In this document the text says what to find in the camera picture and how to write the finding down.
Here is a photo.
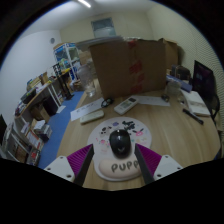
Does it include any clear plastic container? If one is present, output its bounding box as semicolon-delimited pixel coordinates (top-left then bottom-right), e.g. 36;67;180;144
165;79;183;101

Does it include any plain white paper sheet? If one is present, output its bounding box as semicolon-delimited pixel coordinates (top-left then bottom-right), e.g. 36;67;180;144
133;94;171;108

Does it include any black computer monitor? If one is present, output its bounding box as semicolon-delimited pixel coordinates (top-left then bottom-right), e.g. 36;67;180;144
192;59;216;99

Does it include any flat white case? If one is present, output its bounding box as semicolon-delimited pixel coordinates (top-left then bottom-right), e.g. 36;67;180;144
79;109;105;126

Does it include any black computer mouse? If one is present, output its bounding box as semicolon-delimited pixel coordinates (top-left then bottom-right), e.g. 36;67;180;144
108;128;132;159

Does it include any tall black stand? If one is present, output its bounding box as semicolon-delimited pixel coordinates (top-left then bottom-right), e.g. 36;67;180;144
53;61;75;101

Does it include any frosted window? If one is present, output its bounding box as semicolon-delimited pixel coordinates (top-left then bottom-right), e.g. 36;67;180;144
90;17;117;39

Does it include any blue book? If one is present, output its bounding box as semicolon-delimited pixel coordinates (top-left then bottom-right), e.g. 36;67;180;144
165;73;194;94

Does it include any black flat screen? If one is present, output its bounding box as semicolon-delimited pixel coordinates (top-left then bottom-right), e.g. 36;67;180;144
0;114;8;137

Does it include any white remote control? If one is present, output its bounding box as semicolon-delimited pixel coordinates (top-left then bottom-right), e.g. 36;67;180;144
113;96;139;116

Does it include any clear plastic jug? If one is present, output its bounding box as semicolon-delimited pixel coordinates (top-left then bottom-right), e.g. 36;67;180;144
78;62;100;98

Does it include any black office chair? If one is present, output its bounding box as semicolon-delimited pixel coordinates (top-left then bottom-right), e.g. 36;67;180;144
208;93;224;134

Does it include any dark bag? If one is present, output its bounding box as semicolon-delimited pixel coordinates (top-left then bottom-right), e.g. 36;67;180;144
170;64;193;82

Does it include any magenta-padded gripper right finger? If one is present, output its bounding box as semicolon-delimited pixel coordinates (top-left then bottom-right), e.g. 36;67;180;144
133;143;184;186

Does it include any black marker pen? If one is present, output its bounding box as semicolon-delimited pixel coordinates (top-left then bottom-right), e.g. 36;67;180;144
181;107;205;126

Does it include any open tall cardboard box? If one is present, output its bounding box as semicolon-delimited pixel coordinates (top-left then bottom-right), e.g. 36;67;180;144
159;37;181;71

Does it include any round white printed mouse pad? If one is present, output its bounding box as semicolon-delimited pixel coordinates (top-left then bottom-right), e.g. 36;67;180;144
87;116;153;183

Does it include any wooden desk with white legs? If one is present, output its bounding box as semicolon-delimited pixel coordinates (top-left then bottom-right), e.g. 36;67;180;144
14;78;68;118

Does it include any small brown cardboard box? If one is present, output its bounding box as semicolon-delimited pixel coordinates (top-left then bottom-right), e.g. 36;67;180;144
30;104;51;123

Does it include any blue glass-door display cabinet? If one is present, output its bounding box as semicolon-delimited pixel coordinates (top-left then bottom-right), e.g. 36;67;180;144
53;42;81;73

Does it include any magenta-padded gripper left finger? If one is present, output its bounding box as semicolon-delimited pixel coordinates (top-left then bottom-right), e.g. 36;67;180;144
43;143;95;187

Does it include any white book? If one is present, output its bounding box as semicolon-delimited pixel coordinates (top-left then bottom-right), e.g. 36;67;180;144
179;89;212;118

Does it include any large brown cardboard box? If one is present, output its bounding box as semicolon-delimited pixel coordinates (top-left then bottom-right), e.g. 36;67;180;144
89;39;168;100

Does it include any ceiling tube light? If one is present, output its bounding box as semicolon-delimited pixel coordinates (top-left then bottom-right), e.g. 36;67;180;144
77;0;92;9

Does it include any white shelf unit with books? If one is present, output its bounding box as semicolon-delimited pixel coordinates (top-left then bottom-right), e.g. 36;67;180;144
0;118;54;167

